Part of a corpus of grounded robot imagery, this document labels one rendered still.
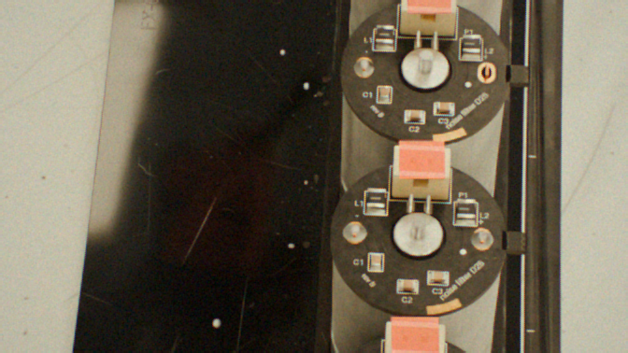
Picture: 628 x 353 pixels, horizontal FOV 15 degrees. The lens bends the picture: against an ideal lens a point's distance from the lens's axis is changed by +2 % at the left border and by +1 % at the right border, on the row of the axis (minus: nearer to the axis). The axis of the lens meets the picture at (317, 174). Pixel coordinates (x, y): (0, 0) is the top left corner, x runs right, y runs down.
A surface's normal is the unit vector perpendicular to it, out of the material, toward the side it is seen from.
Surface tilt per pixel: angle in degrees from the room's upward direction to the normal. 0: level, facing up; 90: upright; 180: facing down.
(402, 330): 0
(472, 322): 90
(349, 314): 90
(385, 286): 0
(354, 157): 90
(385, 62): 0
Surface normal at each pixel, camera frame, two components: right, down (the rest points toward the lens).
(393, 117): 0.00, -0.50
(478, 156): 0.63, 0.67
